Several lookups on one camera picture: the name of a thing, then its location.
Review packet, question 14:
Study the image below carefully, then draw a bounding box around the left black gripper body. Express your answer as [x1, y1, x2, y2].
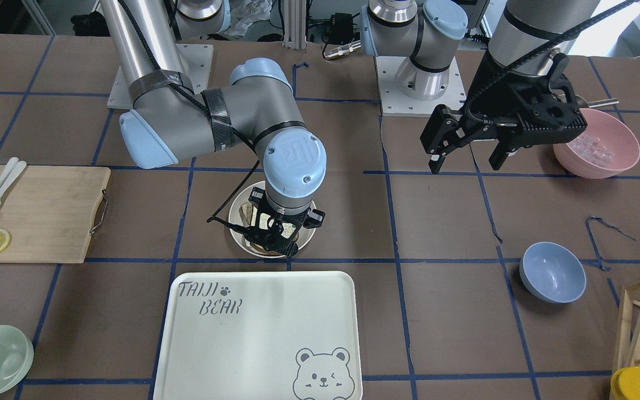
[420, 53, 588, 156]

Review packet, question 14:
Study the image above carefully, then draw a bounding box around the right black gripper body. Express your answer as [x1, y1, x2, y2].
[242, 188, 325, 257]

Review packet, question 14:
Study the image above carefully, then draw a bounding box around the cream round plate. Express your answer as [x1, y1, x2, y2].
[228, 181, 315, 258]

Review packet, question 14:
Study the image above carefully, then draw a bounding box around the bread slice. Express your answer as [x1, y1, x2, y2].
[239, 202, 257, 226]
[247, 213, 300, 256]

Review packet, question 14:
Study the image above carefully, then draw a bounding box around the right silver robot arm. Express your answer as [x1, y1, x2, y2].
[101, 1, 327, 256]

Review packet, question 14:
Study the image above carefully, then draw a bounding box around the bread slice on plate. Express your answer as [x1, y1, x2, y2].
[239, 202, 257, 226]

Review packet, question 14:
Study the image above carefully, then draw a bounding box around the metal scoop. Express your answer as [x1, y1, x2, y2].
[576, 96, 620, 109]

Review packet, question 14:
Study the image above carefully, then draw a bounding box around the pink bowl with ice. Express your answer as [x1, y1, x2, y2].
[553, 108, 640, 179]

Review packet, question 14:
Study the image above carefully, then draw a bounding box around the cream bear tray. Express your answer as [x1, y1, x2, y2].
[153, 271, 363, 399]

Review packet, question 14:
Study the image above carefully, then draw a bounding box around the blue bowl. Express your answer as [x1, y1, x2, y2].
[519, 242, 587, 304]

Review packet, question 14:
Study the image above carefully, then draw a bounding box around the wooden cutting board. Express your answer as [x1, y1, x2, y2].
[0, 166, 110, 264]

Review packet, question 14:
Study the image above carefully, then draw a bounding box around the yellow mug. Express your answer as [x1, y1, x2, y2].
[610, 366, 640, 399]

